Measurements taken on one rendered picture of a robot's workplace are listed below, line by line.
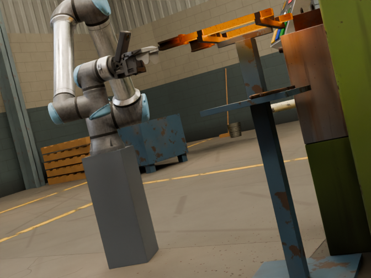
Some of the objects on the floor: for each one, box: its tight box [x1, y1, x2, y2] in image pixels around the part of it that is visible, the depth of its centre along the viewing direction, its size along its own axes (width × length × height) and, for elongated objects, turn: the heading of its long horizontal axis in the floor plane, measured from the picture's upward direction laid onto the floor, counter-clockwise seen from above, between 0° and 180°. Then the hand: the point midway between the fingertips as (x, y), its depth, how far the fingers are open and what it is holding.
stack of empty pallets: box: [40, 136, 91, 185], centre depth 936 cm, size 126×88×70 cm
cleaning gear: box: [219, 68, 242, 138], centre depth 1069 cm, size 80×118×145 cm
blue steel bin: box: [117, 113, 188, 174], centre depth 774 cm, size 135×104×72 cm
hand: (157, 47), depth 184 cm, fingers open, 5 cm apart
